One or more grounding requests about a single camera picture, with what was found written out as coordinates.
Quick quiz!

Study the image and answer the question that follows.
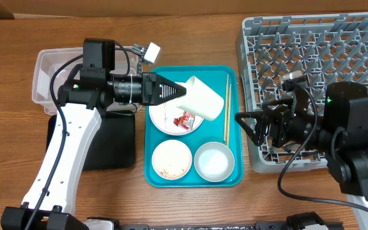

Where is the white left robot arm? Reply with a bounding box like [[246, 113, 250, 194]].
[[1, 38, 187, 229]]

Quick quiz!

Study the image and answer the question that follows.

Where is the wooden chopstick right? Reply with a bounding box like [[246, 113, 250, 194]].
[[226, 84, 232, 148]]

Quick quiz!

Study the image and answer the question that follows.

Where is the teal plastic serving tray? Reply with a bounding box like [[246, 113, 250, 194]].
[[144, 65, 243, 188]]

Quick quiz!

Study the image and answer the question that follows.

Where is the black rail at table edge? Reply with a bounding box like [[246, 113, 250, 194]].
[[119, 211, 344, 230]]

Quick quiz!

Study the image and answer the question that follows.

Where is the pile of rice grains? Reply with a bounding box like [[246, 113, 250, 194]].
[[158, 164, 187, 180]]

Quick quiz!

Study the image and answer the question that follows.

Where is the black rectangular tray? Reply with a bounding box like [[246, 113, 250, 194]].
[[46, 105, 135, 173]]

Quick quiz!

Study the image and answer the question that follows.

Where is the pink bowl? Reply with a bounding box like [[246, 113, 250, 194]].
[[151, 139, 192, 179]]

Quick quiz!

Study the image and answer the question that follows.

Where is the clear plastic waste bin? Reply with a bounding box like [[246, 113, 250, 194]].
[[32, 47, 142, 116]]

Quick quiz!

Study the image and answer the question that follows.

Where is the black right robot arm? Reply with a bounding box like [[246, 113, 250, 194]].
[[235, 82, 368, 201]]

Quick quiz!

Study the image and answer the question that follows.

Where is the wooden chopstick left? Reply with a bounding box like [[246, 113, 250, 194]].
[[224, 74, 229, 142]]

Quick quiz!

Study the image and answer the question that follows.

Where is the grey dishwasher rack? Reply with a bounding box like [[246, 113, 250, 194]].
[[235, 11, 368, 174]]

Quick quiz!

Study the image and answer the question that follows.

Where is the wooden chopstick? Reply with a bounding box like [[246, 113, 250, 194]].
[[226, 84, 232, 148], [224, 74, 229, 142]]

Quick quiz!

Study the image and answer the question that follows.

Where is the white cup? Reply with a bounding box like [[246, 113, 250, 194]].
[[175, 76, 224, 121]]

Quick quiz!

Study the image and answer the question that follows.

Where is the grey bowl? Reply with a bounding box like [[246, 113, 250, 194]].
[[194, 142, 235, 183]]

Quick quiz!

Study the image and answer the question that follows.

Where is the red snack wrapper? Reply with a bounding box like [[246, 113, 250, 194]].
[[173, 111, 196, 130]]

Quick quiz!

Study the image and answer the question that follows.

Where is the pink round plate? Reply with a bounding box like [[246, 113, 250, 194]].
[[148, 101, 204, 135]]

